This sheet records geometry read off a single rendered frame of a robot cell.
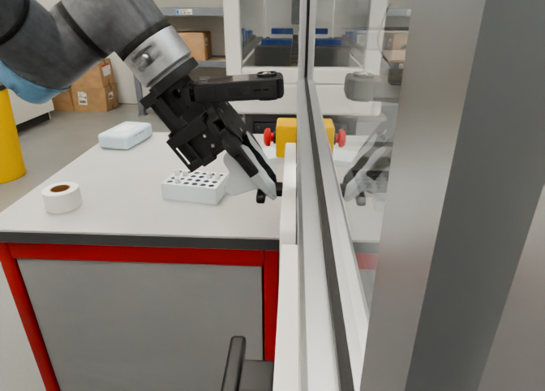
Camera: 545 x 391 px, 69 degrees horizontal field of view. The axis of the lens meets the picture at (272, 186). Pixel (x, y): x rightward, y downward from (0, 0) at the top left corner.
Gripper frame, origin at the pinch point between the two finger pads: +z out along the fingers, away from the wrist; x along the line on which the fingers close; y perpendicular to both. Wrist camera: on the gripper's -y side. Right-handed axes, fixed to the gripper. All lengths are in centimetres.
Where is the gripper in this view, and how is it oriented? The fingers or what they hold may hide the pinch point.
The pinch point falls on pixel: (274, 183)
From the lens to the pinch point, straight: 55.9
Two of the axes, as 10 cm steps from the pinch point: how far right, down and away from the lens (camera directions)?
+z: 5.8, 7.5, 3.2
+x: -0.5, 4.2, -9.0
